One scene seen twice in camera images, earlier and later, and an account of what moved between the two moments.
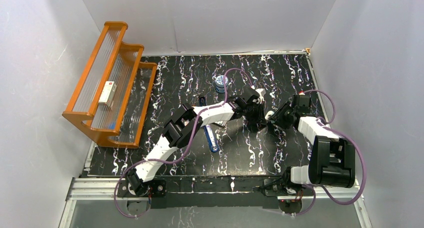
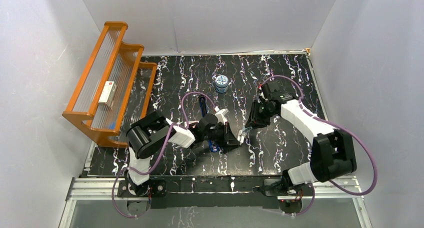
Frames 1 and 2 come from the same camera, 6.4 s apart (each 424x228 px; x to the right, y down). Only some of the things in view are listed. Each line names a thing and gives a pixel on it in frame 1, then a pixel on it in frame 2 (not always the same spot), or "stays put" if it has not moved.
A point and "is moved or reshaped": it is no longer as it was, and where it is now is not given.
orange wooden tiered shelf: [110, 101] stays put
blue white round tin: [220, 83] stays put
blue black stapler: [210, 134] stays put
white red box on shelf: [108, 93] stays put
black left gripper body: [253, 117] to [228, 133]
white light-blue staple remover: [270, 112] is moved or reshaped
